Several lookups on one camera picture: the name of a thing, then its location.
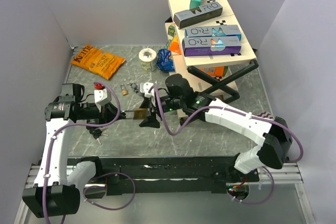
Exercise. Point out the blue snack bag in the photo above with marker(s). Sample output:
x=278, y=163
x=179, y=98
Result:
x=165, y=61

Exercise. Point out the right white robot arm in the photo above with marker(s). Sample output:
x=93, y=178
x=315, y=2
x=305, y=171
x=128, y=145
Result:
x=272, y=137

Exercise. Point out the green box on shelf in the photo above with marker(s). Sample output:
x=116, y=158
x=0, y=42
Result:
x=171, y=30

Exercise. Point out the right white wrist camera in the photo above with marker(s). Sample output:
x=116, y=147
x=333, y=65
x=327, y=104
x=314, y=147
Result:
x=146, y=89

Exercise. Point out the black padlock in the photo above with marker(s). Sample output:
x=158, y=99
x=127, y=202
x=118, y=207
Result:
x=93, y=122

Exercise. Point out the grey R&O box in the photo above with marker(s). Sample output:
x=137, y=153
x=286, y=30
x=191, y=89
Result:
x=197, y=15

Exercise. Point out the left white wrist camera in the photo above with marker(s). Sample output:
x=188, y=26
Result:
x=101, y=95

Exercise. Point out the toilet paper roll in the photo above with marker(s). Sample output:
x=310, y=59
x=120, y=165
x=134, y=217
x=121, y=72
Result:
x=148, y=59

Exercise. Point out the cream shelf rack black frame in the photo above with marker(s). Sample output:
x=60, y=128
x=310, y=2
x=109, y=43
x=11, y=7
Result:
x=225, y=86

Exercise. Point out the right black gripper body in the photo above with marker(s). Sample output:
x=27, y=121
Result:
x=155, y=103

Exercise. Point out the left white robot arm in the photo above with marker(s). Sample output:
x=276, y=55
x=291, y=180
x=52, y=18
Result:
x=54, y=192

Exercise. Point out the orange Kettle chips bag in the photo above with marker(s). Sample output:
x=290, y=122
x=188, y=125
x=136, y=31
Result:
x=98, y=61

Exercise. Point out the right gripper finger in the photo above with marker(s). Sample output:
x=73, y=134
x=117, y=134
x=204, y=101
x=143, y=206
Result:
x=147, y=104
x=150, y=121

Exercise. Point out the purple wavy cloth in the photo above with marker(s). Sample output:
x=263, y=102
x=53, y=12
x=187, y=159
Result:
x=266, y=115

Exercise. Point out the purple R&O box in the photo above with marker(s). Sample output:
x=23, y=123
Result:
x=210, y=46

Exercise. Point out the panda keychain with keys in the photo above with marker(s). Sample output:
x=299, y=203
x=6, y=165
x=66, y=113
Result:
x=134, y=87

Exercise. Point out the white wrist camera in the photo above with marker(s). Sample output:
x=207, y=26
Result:
x=101, y=95
x=146, y=89

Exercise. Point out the large brass padlock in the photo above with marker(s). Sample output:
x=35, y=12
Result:
x=136, y=114

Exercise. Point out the small brass padlock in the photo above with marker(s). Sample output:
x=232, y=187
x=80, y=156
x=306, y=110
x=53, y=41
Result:
x=124, y=90

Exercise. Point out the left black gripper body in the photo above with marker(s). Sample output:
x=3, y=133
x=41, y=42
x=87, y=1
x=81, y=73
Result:
x=102, y=115

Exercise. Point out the blue R&O box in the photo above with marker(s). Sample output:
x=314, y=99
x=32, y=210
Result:
x=213, y=31

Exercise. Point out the orange box on shelf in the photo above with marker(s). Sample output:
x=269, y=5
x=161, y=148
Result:
x=174, y=46

